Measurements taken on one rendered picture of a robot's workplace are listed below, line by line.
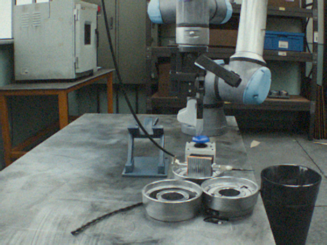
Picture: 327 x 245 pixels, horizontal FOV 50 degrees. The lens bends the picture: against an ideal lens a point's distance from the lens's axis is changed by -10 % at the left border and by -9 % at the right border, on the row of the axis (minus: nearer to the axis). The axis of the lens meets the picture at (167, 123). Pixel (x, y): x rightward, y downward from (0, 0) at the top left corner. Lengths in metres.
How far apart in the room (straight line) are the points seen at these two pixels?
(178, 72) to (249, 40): 0.36
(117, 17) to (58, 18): 1.72
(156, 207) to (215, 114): 0.61
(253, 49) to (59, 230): 0.79
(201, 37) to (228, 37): 3.29
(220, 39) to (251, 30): 2.96
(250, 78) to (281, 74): 3.68
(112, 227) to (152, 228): 0.07
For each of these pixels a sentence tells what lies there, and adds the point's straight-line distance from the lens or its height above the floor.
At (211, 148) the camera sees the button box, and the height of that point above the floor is 0.84.
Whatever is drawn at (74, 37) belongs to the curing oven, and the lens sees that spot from 2.89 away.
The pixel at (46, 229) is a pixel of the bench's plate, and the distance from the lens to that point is 0.64.
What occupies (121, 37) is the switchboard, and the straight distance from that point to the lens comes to 4.53.
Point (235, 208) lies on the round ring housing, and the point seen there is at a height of 0.82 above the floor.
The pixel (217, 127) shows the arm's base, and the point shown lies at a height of 0.83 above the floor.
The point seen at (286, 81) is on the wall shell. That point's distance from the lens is 4.80.
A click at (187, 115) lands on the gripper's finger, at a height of 0.92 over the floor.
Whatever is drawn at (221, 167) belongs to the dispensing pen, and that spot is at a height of 0.85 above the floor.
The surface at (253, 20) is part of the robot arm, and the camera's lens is 1.18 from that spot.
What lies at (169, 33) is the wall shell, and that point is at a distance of 4.69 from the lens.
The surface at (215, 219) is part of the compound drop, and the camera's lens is 0.65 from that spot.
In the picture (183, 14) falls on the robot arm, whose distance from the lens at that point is 0.85.
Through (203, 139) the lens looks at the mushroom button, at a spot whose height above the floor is 0.87.
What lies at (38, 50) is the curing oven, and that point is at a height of 1.04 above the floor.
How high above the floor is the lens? 1.10
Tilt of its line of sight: 13 degrees down
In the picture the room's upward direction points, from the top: straight up
